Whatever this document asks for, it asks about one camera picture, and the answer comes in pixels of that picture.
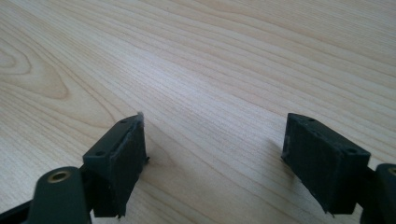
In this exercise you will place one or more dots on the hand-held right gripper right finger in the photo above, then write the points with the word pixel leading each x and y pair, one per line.
pixel 323 168

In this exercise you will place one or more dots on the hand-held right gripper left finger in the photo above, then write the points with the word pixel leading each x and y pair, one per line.
pixel 120 168

